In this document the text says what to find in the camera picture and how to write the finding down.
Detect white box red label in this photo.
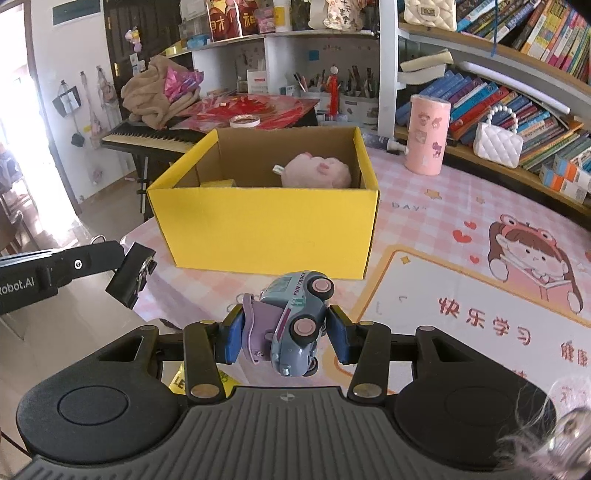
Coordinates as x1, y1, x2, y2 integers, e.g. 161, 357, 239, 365
246, 69, 270, 96

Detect electric piano keyboard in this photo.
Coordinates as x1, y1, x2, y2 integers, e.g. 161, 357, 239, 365
100, 121, 204, 154

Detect thick cream book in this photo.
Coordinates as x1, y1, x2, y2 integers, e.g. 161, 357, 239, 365
399, 48, 456, 85

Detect black keyboard stand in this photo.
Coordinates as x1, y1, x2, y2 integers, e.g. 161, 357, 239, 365
136, 154, 154, 214

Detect white corner shelf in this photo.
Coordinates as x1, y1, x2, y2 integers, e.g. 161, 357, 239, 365
166, 28, 382, 128

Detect row of colourful upright books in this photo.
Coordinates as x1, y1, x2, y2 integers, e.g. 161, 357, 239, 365
457, 0, 591, 82

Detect pink pig plush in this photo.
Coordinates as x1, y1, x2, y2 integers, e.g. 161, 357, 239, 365
272, 152, 354, 189

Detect dark wooden door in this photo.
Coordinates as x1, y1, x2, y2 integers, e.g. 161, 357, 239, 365
104, 0, 186, 121

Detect beige crumpled cloth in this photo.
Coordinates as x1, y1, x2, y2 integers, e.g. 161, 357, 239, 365
121, 55, 201, 131

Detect pink stickered cylinder container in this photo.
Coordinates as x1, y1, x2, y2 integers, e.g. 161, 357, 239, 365
405, 93, 452, 175

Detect red gift bag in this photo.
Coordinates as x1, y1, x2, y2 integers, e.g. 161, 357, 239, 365
206, 0, 259, 40

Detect pink foil wrapper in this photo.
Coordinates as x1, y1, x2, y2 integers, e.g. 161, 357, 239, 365
164, 67, 204, 105

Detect floral dress doll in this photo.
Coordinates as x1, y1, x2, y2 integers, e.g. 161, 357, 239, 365
309, 0, 375, 31

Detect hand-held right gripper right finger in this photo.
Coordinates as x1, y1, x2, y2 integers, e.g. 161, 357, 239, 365
327, 305, 481, 401

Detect wooden bookshelf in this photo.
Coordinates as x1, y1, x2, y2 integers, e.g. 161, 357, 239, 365
379, 0, 591, 219

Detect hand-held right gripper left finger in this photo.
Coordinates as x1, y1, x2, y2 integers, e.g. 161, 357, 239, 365
95, 305, 246, 401

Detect yellow cardboard box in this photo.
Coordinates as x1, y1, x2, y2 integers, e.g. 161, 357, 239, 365
147, 127, 380, 281

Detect white quilted handbag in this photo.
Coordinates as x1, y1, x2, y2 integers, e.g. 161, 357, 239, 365
473, 105, 524, 169

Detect white desk organizer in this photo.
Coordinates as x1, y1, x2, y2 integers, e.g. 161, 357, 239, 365
339, 95, 380, 125

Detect red slim figurine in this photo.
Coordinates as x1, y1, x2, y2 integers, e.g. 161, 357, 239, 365
325, 66, 341, 119

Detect white orange blue carton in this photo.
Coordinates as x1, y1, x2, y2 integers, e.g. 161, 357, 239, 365
551, 152, 591, 184
539, 165, 591, 204

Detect row of leaning blue books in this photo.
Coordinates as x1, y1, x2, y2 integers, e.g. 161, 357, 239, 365
397, 69, 591, 172

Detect cream quilted handbag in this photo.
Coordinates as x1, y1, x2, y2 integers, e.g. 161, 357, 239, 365
404, 0, 458, 32

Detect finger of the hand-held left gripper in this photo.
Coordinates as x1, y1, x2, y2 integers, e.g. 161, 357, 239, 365
121, 244, 158, 278
105, 268, 144, 310

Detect red paper decorations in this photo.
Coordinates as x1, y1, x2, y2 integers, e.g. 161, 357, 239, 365
178, 95, 319, 133

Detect dark bottle white cap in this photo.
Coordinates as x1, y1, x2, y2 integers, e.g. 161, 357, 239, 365
362, 130, 411, 156

